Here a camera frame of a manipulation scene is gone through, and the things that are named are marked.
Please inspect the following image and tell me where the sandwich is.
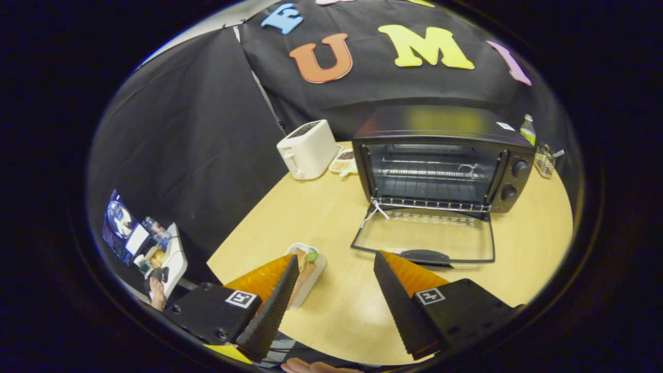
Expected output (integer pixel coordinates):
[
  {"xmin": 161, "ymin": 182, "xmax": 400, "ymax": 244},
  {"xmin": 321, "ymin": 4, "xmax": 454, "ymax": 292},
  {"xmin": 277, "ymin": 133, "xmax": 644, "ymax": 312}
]
[{"xmin": 289, "ymin": 248, "xmax": 320, "ymax": 307}]

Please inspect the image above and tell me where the white tray with food items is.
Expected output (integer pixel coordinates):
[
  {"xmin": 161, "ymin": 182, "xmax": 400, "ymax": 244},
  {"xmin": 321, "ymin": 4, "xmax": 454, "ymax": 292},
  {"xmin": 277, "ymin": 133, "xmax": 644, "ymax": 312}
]
[{"xmin": 136, "ymin": 223, "xmax": 188, "ymax": 302}]

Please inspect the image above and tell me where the blue printed box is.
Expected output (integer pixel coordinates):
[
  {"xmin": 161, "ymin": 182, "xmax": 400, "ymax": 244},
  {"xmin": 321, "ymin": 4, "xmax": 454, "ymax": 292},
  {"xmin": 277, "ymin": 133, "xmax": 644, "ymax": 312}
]
[{"xmin": 101, "ymin": 189, "xmax": 151, "ymax": 266}]

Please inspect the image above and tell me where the wire holder with spoon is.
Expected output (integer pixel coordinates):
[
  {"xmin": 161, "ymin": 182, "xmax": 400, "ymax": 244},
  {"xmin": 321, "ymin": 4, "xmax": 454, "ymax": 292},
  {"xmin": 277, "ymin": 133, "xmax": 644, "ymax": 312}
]
[{"xmin": 534, "ymin": 144, "xmax": 565, "ymax": 179}]

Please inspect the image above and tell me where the white rectangular plate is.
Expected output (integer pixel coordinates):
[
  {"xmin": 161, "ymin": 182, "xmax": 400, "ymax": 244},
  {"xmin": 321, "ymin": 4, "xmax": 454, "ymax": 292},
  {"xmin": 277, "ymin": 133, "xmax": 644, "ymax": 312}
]
[{"xmin": 284, "ymin": 242, "xmax": 328, "ymax": 310}]

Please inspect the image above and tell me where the small plastic water bottle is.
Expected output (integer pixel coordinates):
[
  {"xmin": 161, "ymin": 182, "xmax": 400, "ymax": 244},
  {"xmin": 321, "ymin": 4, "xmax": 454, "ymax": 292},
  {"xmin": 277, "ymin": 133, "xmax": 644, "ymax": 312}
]
[{"xmin": 142, "ymin": 216, "xmax": 170, "ymax": 245}]

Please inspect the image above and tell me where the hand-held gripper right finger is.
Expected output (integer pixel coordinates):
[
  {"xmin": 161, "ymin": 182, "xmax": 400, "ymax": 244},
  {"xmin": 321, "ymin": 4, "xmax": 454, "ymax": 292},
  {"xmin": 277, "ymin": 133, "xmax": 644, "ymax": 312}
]
[{"xmin": 373, "ymin": 250, "xmax": 524, "ymax": 361}]

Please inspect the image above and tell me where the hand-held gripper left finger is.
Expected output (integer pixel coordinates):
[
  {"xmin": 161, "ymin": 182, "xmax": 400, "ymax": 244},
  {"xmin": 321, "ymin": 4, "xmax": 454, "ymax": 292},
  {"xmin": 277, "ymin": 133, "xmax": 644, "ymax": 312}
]
[{"xmin": 166, "ymin": 253, "xmax": 301, "ymax": 362}]

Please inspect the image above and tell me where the black toaster oven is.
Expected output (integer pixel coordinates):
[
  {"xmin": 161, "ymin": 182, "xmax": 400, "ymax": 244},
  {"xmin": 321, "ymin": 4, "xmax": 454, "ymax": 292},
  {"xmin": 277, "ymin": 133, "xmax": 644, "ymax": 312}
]
[{"xmin": 351, "ymin": 105, "xmax": 537, "ymax": 270}]

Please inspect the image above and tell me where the clear plastic bottle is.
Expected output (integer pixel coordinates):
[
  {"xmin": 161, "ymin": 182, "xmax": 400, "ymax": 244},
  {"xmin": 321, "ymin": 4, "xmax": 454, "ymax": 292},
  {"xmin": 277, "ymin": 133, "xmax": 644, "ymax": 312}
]
[{"xmin": 520, "ymin": 114, "xmax": 537, "ymax": 147}]

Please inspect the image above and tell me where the small dish of seeds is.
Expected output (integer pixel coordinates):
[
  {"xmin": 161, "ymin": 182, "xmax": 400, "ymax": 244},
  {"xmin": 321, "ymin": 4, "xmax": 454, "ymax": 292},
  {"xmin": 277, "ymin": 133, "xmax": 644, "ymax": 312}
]
[{"xmin": 329, "ymin": 149, "xmax": 359, "ymax": 175}]

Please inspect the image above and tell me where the white bread toaster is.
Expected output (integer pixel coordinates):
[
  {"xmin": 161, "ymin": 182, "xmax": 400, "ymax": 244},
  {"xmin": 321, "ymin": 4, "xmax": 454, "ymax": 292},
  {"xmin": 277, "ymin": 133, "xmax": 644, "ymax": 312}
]
[{"xmin": 277, "ymin": 120, "xmax": 340, "ymax": 180}]

